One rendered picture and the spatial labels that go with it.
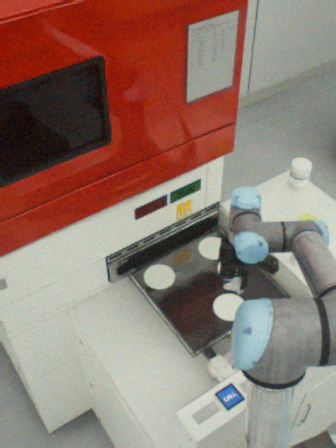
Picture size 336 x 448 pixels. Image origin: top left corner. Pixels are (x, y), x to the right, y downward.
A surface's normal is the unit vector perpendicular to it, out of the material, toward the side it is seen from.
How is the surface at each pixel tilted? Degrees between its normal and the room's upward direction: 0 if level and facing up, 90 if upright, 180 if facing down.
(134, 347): 0
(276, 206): 0
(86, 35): 90
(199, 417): 0
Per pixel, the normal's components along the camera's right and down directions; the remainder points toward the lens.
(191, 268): 0.00, -0.70
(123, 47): 0.56, 0.59
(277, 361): -0.02, 0.47
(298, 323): -0.04, -0.45
